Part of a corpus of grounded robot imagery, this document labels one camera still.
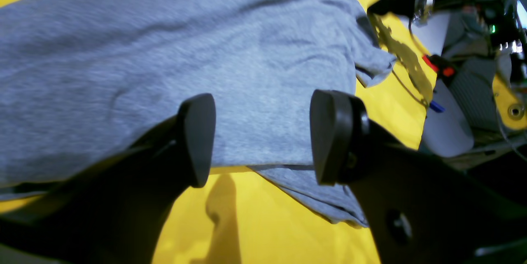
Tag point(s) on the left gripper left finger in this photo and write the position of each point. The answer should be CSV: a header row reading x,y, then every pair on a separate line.
x,y
114,211

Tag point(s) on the yellow table cloth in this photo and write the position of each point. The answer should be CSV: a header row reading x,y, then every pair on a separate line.
x,y
241,217

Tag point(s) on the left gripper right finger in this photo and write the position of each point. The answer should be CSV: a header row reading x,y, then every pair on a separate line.
x,y
419,210

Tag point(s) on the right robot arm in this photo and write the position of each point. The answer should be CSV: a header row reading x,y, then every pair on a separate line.
x,y
500,22

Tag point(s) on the grey t-shirt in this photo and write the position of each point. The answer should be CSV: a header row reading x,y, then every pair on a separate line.
x,y
83,79

